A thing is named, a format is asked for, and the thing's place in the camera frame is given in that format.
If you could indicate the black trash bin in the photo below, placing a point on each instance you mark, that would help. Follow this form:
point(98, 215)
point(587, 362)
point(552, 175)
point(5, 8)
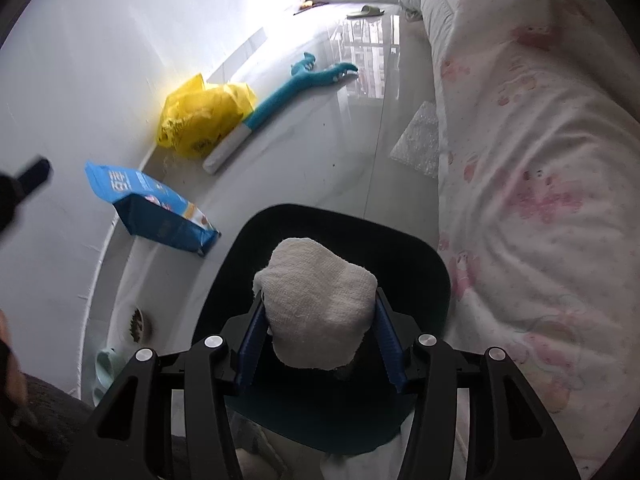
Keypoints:
point(320, 225)

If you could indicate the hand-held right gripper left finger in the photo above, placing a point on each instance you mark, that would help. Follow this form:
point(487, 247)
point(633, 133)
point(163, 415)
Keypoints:
point(252, 345)

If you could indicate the bubble wrap sheet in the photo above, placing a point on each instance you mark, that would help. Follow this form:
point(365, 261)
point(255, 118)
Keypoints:
point(417, 140)

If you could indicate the beige slipper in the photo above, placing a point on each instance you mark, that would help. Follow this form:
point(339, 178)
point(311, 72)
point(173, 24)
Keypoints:
point(367, 11)

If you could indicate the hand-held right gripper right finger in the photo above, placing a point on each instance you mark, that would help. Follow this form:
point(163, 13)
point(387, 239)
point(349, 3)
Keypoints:
point(385, 345)

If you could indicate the person's left hand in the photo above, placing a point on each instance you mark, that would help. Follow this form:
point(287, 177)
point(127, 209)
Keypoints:
point(17, 385)

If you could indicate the person's grey fleece clothing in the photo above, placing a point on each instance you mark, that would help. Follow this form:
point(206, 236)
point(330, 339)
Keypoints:
point(50, 415)

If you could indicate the yellow plastic bag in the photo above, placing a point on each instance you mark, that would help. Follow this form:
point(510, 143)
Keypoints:
point(200, 115)

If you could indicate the pink printed bed sheet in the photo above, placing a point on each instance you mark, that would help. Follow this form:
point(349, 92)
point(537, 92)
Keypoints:
point(540, 160)

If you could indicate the teal dinosaur grabber toy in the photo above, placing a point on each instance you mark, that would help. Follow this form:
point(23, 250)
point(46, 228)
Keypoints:
point(280, 102)

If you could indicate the blue pet food bag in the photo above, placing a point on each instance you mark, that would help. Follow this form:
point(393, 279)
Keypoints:
point(150, 210)

